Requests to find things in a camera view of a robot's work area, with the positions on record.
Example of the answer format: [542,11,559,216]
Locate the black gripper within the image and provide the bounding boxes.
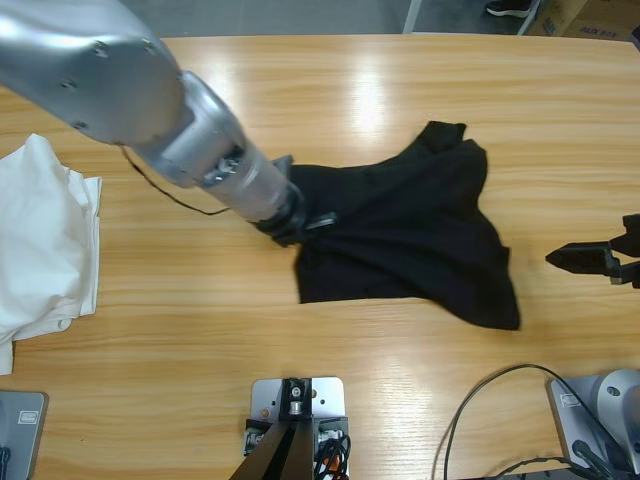
[252,155,341,249]
[544,212,640,291]

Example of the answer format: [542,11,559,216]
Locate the black Unitree polo shirt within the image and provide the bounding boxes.
[270,120,522,333]

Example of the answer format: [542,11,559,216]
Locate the white Unitree T-shirt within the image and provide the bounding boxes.
[0,320,79,376]
[0,133,104,346]

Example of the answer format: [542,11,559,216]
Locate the brown cardboard box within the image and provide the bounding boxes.
[540,0,640,43]

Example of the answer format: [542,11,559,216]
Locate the black white shoe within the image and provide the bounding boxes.
[484,0,537,19]

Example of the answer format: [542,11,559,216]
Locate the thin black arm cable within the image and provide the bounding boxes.
[120,145,233,217]

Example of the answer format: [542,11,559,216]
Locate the black cable at base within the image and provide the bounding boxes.
[440,363,611,480]

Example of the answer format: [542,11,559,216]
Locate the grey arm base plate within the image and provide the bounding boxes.
[0,390,47,480]
[546,369,640,473]

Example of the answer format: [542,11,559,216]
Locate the white block with dark post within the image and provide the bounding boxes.
[240,376,353,480]

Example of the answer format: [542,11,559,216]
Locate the white metal post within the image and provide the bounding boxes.
[402,0,426,35]

